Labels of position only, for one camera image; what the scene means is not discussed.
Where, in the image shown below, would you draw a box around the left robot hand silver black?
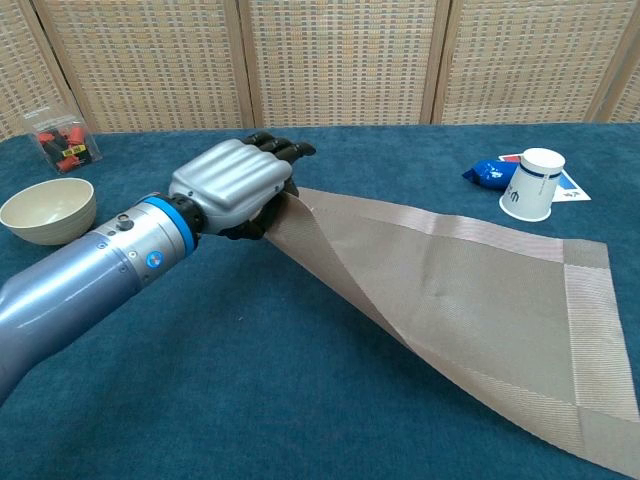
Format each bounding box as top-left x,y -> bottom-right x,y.
167,130 -> 317,241

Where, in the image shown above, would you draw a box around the cream ceramic bowl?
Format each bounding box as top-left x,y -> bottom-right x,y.
0,177 -> 98,246

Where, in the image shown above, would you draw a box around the grey-brown woven placemat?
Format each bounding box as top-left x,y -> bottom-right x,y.
262,185 -> 640,474

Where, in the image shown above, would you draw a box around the woven bamboo folding screen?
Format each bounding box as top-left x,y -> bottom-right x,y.
0,0 -> 640,144

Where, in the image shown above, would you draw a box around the clear box red black items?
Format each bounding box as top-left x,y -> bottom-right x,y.
19,102 -> 104,177

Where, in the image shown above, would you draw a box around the blue plush table cover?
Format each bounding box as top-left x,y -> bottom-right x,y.
0,122 -> 640,480

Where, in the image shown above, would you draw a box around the blue snack packet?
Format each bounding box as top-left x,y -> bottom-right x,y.
460,157 -> 517,190

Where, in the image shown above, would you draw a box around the white paper cup blue print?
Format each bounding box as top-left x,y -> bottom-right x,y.
498,147 -> 567,222

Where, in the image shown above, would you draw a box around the colourful postcard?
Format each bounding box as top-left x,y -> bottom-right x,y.
497,152 -> 593,202

